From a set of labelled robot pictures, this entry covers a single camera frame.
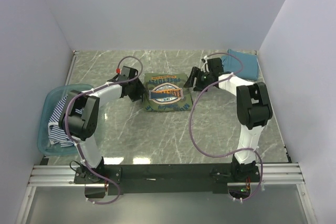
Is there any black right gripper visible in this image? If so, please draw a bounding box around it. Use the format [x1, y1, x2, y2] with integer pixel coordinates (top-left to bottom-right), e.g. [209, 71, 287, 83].
[184, 67, 213, 92]

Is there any olive green tank top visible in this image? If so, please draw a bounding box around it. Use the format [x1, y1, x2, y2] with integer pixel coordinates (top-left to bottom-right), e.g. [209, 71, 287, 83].
[143, 73, 193, 112]

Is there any blue white striped tank top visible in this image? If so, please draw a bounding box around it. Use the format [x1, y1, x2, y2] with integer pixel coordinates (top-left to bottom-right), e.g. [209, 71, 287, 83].
[47, 96, 74, 147]

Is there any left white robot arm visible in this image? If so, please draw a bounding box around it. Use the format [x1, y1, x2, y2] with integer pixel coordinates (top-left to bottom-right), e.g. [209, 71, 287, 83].
[58, 66, 145, 183]

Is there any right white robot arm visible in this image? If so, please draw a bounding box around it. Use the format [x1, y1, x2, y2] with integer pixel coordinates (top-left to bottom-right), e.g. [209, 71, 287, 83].
[184, 58, 273, 182]

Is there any translucent teal laundry basket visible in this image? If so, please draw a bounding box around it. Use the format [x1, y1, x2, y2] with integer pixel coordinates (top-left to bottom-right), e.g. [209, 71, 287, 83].
[37, 84, 92, 156]

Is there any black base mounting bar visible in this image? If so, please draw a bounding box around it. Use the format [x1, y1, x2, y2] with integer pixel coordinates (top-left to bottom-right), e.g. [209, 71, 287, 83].
[73, 163, 262, 198]

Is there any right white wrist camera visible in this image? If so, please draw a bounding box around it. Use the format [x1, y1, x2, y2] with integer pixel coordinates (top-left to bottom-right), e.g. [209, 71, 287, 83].
[201, 55, 209, 68]

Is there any aluminium frame rail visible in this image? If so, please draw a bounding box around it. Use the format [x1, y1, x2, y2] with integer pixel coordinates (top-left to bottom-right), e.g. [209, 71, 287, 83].
[27, 163, 305, 187]

